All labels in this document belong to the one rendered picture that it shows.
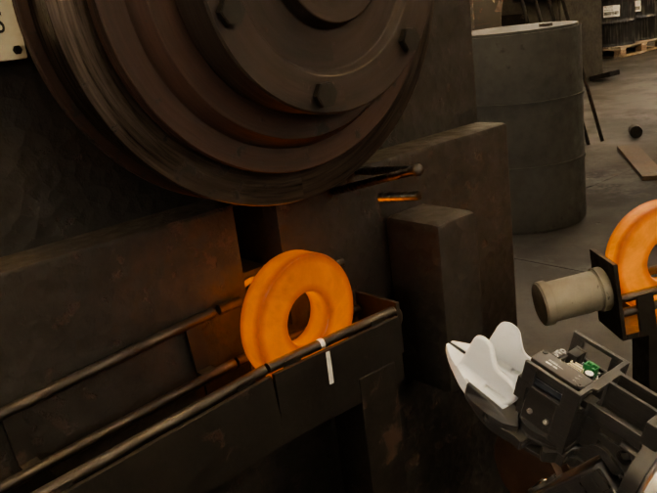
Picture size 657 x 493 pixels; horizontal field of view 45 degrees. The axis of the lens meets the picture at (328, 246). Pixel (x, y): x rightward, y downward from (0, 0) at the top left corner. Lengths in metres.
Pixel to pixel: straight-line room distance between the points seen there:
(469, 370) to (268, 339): 0.25
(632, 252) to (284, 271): 0.46
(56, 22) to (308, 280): 0.39
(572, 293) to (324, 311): 0.33
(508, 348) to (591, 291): 0.36
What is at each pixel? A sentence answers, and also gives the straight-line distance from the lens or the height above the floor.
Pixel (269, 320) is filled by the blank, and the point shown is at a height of 0.76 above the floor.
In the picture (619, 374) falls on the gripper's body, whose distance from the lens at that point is 0.67.
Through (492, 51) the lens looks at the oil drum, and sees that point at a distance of 3.49.
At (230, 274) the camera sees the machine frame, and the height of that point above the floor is 0.79.
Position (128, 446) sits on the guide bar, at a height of 0.70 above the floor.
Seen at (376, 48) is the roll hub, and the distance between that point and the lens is 0.80.
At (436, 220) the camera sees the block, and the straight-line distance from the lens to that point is 1.00.
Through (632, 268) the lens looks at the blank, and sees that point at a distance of 1.09.
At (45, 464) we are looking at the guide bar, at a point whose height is 0.68.
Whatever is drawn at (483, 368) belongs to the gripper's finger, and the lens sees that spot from 0.70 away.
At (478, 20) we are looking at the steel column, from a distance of 5.05.
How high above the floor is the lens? 1.07
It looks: 17 degrees down
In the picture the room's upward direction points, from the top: 7 degrees counter-clockwise
